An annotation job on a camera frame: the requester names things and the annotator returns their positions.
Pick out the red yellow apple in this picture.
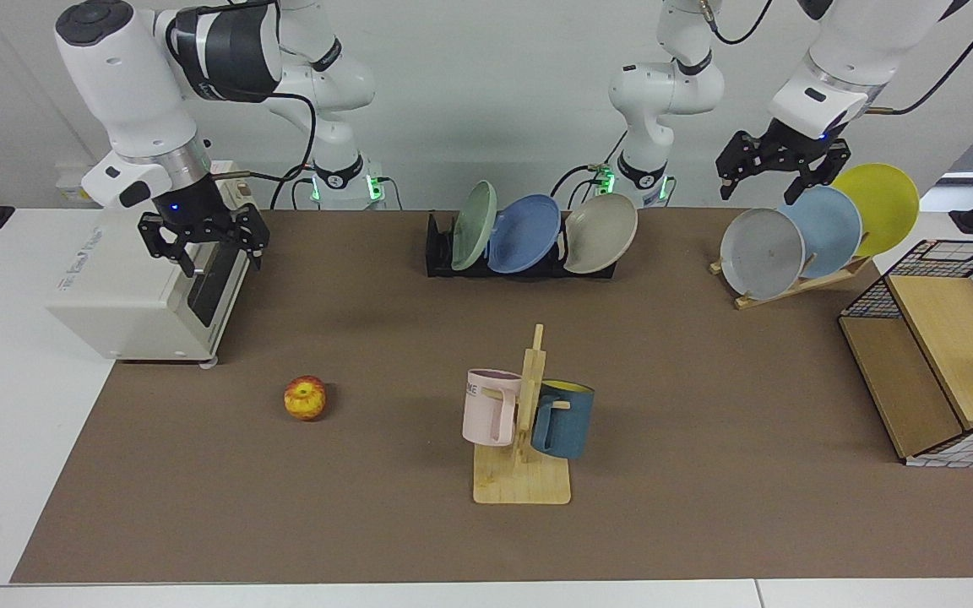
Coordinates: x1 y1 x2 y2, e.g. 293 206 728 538
284 375 327 421

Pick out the light blue plate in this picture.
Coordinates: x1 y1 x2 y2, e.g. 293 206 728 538
778 186 863 280

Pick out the yellow plate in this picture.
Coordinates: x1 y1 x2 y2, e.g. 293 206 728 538
830 163 921 258

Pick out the grey plate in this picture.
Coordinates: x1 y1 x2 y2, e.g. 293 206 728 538
720 208 806 301

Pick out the wooden plate rack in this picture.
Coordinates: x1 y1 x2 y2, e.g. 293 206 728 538
709 253 874 311

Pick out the beige plate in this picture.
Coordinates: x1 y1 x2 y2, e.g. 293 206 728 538
563 193 639 275

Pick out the black dish rack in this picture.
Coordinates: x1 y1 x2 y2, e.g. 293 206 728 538
425 211 618 280

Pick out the green plate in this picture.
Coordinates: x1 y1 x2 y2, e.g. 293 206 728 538
450 180 498 272

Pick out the pale toaster oven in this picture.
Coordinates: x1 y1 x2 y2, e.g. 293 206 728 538
46 160 253 366

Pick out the white box with yellow label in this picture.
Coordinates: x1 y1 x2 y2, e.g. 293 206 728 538
54 165 99 204

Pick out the brown table cloth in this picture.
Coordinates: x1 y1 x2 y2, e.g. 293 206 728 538
9 207 973 585

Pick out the pink cup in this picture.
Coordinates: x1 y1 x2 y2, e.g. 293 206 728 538
462 369 523 448

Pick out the dark blue cup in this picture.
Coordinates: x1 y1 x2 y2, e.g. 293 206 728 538
530 380 595 461

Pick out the wooden cup stand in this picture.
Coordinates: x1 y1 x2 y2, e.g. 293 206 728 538
473 324 573 506

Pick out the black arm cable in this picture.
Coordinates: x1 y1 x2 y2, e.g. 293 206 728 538
167 0 320 212
700 0 973 115

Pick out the black base cable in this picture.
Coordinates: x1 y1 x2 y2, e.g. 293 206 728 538
548 131 629 210

